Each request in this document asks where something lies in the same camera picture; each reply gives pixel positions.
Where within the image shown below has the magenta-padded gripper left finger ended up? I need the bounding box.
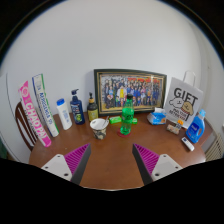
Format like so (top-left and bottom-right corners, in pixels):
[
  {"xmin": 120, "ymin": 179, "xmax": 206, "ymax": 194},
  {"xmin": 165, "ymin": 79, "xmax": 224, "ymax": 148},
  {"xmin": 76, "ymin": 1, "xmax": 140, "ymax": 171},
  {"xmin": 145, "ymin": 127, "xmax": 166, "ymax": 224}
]
[{"xmin": 40, "ymin": 143, "xmax": 92, "ymax": 186}]

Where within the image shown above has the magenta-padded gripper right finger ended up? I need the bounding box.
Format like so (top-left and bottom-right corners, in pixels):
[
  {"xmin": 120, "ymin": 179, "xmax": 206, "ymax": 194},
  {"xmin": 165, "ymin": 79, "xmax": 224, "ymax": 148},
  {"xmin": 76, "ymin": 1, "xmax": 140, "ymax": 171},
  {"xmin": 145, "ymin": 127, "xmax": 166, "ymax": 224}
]
[{"xmin": 131, "ymin": 143, "xmax": 184, "ymax": 186}]

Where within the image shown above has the dark amber pump bottle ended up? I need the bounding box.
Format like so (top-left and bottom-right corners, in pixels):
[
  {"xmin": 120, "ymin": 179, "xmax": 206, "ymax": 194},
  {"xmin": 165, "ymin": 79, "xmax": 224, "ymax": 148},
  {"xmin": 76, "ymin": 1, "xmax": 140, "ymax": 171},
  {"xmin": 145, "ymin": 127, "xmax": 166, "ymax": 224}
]
[{"xmin": 86, "ymin": 92, "xmax": 100, "ymax": 122}]

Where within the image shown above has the white refrigerator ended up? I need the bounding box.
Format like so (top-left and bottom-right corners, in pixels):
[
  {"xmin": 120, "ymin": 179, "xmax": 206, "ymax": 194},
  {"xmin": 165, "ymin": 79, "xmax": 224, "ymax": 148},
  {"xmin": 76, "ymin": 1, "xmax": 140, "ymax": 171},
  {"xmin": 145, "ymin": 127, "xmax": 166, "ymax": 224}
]
[{"xmin": 0, "ymin": 73, "xmax": 17, "ymax": 159}]

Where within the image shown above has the dark blue pump bottle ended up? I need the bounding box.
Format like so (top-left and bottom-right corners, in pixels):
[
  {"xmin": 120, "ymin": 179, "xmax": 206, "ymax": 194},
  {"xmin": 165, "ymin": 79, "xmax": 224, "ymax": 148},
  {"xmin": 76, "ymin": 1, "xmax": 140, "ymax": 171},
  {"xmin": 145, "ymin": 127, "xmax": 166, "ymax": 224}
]
[{"xmin": 69, "ymin": 88, "xmax": 86, "ymax": 126}]

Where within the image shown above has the blue tissue pack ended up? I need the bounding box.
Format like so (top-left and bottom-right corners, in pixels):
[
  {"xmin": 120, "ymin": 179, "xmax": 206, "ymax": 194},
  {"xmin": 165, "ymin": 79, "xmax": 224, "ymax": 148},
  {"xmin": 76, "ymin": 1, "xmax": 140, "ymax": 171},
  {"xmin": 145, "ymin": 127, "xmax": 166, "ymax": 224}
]
[{"xmin": 146, "ymin": 107, "xmax": 167, "ymax": 126}]

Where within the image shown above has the green plastic drink bottle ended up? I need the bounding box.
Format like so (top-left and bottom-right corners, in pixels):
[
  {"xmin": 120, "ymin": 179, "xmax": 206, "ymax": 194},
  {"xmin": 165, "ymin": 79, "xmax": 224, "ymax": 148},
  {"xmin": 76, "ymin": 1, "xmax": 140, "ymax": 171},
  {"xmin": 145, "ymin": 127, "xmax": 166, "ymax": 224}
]
[{"xmin": 119, "ymin": 93, "xmax": 135, "ymax": 136}]

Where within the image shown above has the white bottle with blue cap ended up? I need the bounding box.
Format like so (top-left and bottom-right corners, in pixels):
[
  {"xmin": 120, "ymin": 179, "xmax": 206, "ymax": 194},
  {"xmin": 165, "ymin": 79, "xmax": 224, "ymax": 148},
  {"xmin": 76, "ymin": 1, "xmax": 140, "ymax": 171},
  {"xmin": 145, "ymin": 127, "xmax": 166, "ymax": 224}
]
[{"xmin": 55, "ymin": 98, "xmax": 73, "ymax": 131}]

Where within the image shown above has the white remote control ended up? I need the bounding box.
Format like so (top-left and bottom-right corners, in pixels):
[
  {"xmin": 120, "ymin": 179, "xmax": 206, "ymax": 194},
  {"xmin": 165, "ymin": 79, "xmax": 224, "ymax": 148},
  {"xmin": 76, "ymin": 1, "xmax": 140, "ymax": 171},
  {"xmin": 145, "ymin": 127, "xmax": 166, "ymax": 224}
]
[{"xmin": 180, "ymin": 136, "xmax": 195, "ymax": 152}]

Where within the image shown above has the small brown snack pack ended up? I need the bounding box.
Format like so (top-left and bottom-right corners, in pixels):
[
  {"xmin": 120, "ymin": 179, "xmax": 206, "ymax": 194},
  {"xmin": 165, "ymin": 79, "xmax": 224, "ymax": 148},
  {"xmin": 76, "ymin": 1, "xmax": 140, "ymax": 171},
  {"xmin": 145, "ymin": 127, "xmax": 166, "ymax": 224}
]
[{"xmin": 166, "ymin": 122, "xmax": 181, "ymax": 135}]

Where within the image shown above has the blue detergent bottle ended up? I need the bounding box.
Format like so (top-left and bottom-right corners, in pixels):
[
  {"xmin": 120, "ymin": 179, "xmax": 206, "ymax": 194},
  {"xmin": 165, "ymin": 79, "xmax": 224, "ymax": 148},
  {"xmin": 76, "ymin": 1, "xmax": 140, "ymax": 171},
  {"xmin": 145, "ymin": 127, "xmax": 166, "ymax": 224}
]
[{"xmin": 185, "ymin": 109, "xmax": 207, "ymax": 144}]

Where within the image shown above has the white paper gift bag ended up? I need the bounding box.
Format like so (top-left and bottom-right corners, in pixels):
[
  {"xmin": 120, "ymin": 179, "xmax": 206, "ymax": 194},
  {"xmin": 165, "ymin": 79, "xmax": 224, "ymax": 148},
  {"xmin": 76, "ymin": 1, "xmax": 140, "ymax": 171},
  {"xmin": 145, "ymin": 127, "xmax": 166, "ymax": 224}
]
[{"xmin": 163, "ymin": 70, "xmax": 204, "ymax": 129}]

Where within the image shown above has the framed group picture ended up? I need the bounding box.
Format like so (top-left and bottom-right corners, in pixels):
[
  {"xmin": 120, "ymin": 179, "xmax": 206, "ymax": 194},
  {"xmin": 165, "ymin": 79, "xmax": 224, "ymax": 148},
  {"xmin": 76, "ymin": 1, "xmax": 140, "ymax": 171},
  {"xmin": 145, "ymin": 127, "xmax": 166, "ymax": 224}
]
[{"xmin": 93, "ymin": 68, "xmax": 168, "ymax": 118}]

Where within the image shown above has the green and white cardboard tube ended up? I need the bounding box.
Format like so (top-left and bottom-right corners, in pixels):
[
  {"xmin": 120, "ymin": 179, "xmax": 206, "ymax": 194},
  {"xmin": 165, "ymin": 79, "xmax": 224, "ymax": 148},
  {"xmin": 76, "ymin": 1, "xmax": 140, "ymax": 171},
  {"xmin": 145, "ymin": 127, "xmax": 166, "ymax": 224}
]
[{"xmin": 31, "ymin": 73, "xmax": 60, "ymax": 138}]

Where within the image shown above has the dark green crate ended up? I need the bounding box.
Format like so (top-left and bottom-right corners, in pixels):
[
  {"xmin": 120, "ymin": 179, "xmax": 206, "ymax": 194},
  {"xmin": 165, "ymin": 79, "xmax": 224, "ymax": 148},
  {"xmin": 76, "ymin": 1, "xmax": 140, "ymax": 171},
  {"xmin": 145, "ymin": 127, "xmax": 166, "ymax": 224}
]
[{"xmin": 0, "ymin": 138, "xmax": 8, "ymax": 160}]

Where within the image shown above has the pink cardboard tube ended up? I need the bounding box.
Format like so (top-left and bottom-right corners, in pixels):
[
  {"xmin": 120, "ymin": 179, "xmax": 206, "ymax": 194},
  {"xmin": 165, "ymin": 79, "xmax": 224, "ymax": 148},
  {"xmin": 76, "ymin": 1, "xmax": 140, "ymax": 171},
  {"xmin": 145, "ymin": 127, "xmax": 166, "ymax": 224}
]
[{"xmin": 18, "ymin": 80, "xmax": 53, "ymax": 148}]

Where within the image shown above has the grey spoon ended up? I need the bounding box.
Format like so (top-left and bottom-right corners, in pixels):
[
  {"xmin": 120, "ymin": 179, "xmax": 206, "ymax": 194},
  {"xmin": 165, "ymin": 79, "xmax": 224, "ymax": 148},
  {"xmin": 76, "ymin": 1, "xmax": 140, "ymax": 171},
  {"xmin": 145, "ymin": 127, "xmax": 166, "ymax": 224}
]
[{"xmin": 100, "ymin": 115, "xmax": 110, "ymax": 129}]

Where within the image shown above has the brown wooden chair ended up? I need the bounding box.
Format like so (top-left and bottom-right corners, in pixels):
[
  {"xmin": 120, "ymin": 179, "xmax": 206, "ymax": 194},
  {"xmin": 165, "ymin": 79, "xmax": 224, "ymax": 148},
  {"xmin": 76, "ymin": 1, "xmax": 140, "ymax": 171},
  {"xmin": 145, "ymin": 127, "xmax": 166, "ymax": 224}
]
[{"xmin": 14, "ymin": 101, "xmax": 38, "ymax": 152}]

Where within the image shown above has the white radiator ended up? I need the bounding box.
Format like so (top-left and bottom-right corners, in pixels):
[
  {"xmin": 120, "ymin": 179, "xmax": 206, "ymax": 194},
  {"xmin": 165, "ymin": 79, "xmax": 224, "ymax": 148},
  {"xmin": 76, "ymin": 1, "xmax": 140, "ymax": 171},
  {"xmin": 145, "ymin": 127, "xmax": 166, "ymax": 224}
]
[{"xmin": 204, "ymin": 132, "xmax": 224, "ymax": 162}]

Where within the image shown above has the camouflage print cup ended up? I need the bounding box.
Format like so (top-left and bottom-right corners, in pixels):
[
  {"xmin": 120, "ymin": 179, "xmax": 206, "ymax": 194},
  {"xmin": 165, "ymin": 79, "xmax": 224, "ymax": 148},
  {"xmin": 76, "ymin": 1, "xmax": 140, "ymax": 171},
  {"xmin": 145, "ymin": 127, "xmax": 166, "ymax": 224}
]
[{"xmin": 89, "ymin": 118, "xmax": 108, "ymax": 141}]

